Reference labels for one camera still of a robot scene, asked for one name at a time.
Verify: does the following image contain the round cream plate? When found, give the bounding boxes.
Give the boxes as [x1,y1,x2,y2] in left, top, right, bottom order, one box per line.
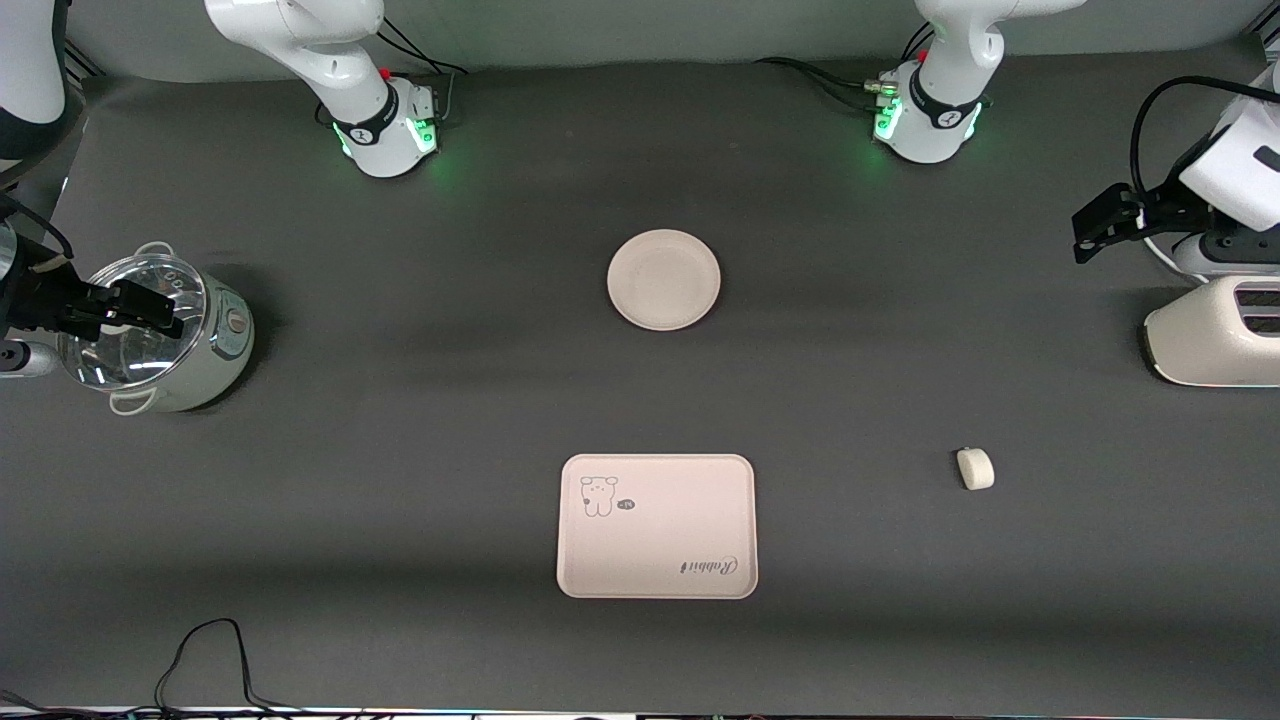
[607,229,722,332]

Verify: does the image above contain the cream rabbit print tray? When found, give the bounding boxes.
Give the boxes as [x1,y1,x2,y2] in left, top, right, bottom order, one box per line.
[556,453,759,600]

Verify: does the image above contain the glass pot lid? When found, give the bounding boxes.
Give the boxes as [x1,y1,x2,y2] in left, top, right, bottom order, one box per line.
[57,253,209,391]

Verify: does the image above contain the pale green electric pot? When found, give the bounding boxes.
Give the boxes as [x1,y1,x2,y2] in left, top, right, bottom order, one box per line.
[57,241,256,416]

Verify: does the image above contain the cream toaster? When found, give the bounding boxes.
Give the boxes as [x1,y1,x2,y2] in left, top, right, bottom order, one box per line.
[1143,275,1280,388]

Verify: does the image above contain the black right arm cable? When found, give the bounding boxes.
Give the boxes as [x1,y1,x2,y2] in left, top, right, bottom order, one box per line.
[0,190,73,271]

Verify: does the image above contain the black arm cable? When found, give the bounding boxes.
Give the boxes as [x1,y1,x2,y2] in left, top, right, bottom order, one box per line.
[1130,75,1280,206]
[0,190,73,271]

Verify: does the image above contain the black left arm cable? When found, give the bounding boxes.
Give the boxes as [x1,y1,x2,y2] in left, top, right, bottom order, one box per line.
[1130,75,1280,206]

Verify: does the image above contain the black left base cables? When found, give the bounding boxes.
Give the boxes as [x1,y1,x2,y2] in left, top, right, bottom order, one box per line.
[755,25,936,111]

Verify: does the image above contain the black base cables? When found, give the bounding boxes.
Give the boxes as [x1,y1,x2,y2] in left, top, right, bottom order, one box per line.
[755,25,936,111]
[375,18,469,126]

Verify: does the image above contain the black loose cable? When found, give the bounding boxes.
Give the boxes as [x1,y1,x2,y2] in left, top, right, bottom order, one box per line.
[0,618,401,720]

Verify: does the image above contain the black right base cables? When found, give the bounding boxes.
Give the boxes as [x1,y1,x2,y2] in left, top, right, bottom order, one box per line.
[375,18,469,126]

